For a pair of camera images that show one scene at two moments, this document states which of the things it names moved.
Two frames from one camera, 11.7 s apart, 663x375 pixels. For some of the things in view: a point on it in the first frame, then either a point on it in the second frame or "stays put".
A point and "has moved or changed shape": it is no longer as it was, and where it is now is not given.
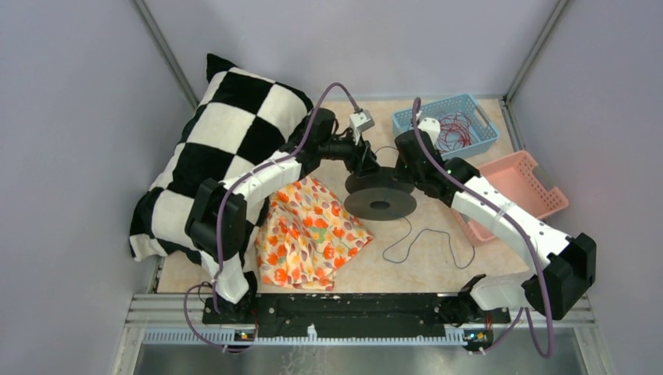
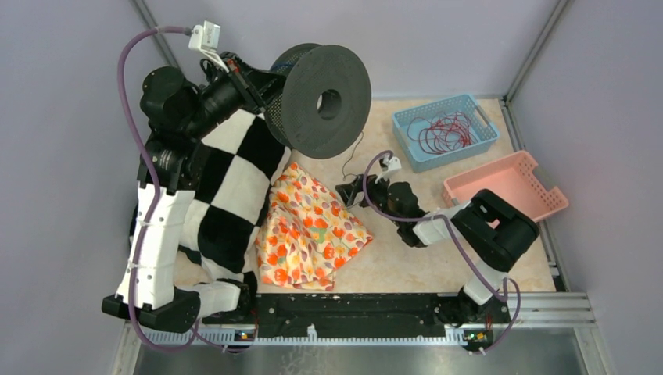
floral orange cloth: (306, 237) stays put
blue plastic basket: (464, 123) stays put
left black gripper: (362, 159) → (256, 87)
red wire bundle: (455, 132) stays put
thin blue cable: (415, 241) has moved or changed shape
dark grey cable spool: (379, 196) has moved or changed shape
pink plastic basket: (519, 177) stays put
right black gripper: (399, 171) → (349, 191)
